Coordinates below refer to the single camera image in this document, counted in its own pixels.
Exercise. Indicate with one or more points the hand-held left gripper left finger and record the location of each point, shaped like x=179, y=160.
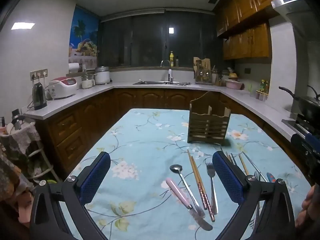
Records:
x=96, y=177

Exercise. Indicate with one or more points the pink bowl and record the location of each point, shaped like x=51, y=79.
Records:
x=234, y=84

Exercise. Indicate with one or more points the seasoning bottles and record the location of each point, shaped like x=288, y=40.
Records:
x=265, y=86

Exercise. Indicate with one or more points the wooden utensil holder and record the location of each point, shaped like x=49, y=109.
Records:
x=208, y=127

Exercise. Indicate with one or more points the wooden base cabinets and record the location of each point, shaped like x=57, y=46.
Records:
x=100, y=105

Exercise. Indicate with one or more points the metal fork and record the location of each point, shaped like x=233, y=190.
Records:
x=257, y=175
x=210, y=171

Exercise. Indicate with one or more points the steel range hood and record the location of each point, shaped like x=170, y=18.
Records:
x=290, y=3

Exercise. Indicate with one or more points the dark electric kettle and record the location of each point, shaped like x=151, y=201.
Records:
x=39, y=97

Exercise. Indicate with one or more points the dark wall outlet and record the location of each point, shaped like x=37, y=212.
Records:
x=247, y=71

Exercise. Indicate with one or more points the white and red rice cooker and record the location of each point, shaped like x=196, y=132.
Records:
x=62, y=88

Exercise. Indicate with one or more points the small white cooker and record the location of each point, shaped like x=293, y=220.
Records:
x=88, y=82

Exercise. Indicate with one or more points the metal spoon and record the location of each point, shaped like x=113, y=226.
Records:
x=175, y=168

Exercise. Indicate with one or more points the steel sink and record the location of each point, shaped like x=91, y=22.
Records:
x=160, y=82

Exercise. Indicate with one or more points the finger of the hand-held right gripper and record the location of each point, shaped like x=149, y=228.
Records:
x=308, y=140

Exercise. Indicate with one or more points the yellow lidded pot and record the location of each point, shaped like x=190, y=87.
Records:
x=233, y=75

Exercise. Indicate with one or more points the blue floral tablecloth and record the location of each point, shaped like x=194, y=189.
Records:
x=150, y=142

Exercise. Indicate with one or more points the countertop utensil jar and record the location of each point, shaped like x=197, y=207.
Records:
x=217, y=78

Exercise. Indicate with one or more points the plain wooden chopstick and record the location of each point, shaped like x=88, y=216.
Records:
x=243, y=165
x=229, y=157

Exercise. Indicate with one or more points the tropical fruit wall poster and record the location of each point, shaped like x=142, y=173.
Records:
x=85, y=37

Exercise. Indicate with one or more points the pink spice jar set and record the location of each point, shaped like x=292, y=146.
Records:
x=261, y=97

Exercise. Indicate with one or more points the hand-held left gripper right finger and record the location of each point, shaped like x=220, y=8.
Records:
x=227, y=177

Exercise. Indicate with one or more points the small dark bottle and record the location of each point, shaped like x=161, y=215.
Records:
x=177, y=62

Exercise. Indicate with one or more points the yellow bottle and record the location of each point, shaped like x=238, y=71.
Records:
x=172, y=60

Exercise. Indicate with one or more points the lace covered stand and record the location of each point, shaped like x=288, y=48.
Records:
x=25, y=137

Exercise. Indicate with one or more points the wooden wall cabinets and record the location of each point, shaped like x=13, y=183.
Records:
x=250, y=10

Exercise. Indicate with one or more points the dark kitchen window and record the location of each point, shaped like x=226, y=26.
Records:
x=145, y=37

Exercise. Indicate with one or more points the paper towel roll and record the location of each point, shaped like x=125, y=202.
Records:
x=74, y=68

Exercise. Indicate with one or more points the pink patterned chopstick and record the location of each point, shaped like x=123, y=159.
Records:
x=204, y=202
x=211, y=213

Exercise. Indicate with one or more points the ceiling light panel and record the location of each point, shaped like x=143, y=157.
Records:
x=23, y=26

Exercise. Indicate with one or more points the metal wall outlet strip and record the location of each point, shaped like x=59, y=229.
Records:
x=38, y=74

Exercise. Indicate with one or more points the person's right hand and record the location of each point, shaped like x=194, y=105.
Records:
x=310, y=205

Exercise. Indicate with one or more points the black wok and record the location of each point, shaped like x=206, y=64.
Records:
x=310, y=107

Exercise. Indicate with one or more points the white filter tap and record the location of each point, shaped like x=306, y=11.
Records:
x=170, y=76

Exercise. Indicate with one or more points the chrome faucet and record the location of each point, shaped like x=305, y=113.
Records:
x=165, y=61

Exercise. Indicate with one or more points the dish rack with cutting boards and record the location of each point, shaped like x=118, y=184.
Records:
x=202, y=71

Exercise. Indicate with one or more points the white pot with metal lid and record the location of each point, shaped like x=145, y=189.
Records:
x=102, y=76

